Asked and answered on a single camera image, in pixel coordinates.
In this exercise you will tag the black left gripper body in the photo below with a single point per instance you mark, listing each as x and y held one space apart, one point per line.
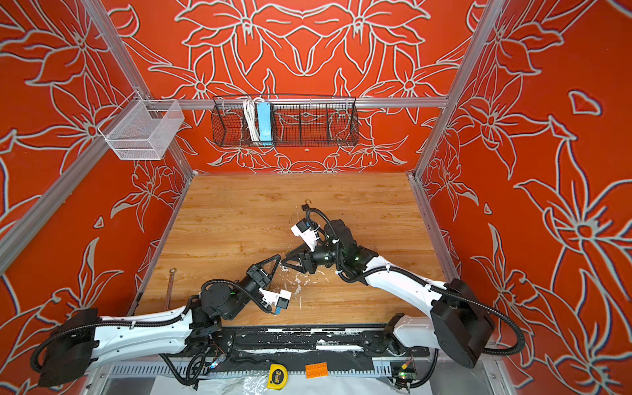
246 289

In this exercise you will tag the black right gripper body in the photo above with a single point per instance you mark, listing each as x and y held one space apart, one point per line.
324 257

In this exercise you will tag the small black padlock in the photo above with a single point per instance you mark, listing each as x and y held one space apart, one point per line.
307 203

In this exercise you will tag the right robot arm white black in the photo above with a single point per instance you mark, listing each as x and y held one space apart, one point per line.
454 320

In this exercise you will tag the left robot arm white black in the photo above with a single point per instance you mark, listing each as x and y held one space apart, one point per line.
88 340

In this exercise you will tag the metal wrench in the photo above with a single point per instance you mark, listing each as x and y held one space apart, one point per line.
169 289

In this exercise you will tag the yellow tape measure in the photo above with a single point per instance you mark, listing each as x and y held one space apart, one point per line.
277 377

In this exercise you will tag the orange lego brick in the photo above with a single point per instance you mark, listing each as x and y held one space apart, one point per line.
317 370

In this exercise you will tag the blue white box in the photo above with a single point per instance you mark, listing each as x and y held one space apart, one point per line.
264 112

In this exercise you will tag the clear plastic bin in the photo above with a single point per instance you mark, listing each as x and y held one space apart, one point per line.
144 129

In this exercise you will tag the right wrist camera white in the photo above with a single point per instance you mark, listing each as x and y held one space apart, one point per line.
307 233

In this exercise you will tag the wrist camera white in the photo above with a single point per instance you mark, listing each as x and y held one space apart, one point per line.
277 301
307 233

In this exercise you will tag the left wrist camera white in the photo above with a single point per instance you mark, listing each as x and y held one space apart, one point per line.
277 301

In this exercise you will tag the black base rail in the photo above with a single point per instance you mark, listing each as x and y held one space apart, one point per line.
352 348

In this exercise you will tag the black wire basket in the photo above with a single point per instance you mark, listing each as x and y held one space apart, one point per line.
298 121

